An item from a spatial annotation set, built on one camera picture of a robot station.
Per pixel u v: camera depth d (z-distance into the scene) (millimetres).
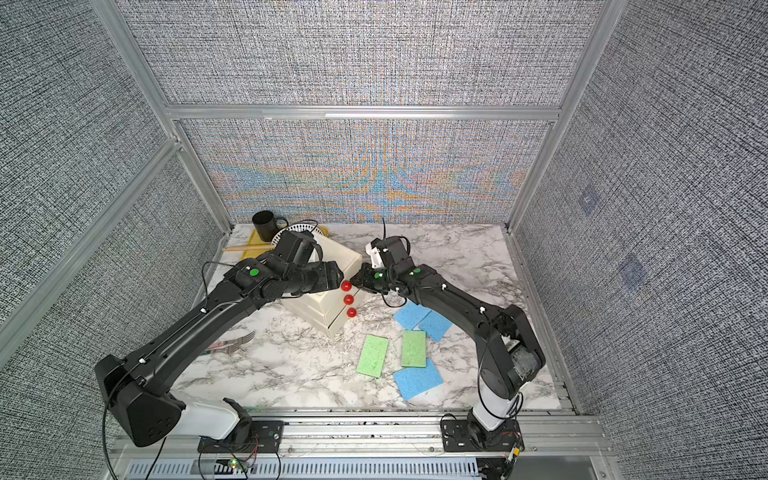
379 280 730
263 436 736
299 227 1166
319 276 663
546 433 744
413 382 817
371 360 851
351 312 915
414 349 860
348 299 856
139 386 394
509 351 475
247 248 1102
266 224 1110
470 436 648
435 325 921
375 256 781
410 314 946
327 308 801
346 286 795
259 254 569
